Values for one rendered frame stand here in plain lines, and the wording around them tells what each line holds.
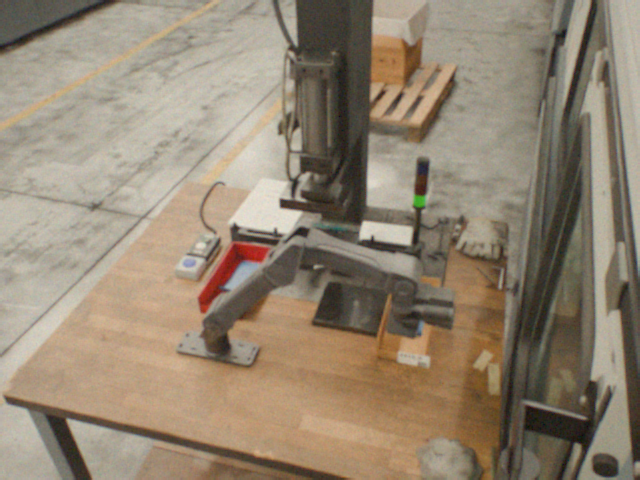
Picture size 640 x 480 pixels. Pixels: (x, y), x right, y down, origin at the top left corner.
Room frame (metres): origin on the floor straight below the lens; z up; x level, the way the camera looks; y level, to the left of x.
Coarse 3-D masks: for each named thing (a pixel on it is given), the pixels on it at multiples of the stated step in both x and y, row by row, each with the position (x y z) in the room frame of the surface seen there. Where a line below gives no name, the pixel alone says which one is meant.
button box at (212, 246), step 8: (216, 184) 1.82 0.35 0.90; (224, 184) 1.89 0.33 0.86; (208, 192) 1.75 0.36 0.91; (200, 208) 1.65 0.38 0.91; (200, 216) 1.61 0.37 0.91; (216, 232) 1.51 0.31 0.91; (200, 240) 1.44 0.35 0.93; (216, 240) 1.44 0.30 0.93; (192, 248) 1.41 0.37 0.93; (208, 248) 1.40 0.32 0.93; (216, 248) 1.43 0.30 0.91; (192, 256) 1.38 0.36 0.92; (200, 256) 1.37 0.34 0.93; (208, 256) 1.37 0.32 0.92
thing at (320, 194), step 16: (320, 176) 1.34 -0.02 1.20; (336, 176) 1.37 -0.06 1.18; (288, 192) 1.36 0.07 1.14; (304, 192) 1.31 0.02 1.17; (320, 192) 1.29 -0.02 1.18; (336, 192) 1.33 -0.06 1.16; (288, 208) 1.33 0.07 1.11; (304, 208) 1.32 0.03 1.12; (320, 208) 1.31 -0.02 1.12; (336, 208) 1.29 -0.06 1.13
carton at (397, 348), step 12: (384, 324) 1.05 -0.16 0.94; (384, 336) 1.04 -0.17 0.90; (396, 336) 1.04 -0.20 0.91; (384, 348) 1.00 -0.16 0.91; (396, 348) 1.00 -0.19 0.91; (408, 348) 1.00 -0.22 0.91; (420, 348) 1.00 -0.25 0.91; (396, 360) 0.96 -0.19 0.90; (408, 360) 0.96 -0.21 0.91; (420, 360) 0.95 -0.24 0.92
